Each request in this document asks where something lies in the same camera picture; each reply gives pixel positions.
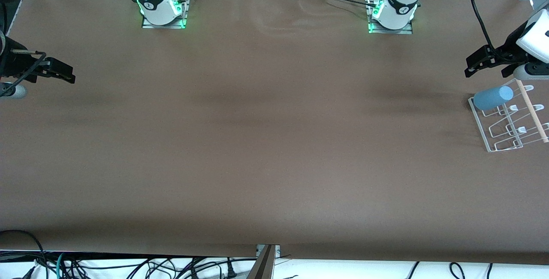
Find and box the blue plastic cup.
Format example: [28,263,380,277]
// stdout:
[474,85,514,112]

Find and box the wooden rack rod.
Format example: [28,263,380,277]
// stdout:
[516,80,549,144]

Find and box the brown table cover sheet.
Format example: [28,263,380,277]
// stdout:
[0,0,549,267]

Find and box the black plug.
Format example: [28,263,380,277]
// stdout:
[223,258,238,279]

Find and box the white wire cup rack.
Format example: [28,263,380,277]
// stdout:
[468,79,549,153]

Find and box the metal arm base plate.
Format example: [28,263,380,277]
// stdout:
[367,0,414,35]
[141,0,188,30]

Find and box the thick black cable loop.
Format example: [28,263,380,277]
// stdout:
[0,229,49,279]

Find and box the teal cable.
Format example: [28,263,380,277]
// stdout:
[54,252,66,279]

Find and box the small metal bracket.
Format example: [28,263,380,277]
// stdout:
[256,244,281,259]

